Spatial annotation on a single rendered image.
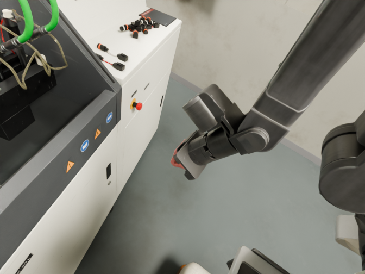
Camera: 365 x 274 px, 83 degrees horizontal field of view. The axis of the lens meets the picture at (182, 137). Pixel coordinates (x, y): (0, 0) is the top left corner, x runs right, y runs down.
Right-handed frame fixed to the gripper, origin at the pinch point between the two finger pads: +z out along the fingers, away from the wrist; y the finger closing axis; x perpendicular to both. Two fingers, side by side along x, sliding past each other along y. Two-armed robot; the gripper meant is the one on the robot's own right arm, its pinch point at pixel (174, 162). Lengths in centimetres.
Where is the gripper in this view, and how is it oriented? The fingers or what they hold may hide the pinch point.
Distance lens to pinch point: 50.6
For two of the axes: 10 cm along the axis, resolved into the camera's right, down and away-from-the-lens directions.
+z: -5.9, 3.3, 7.4
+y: -5.2, 5.5, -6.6
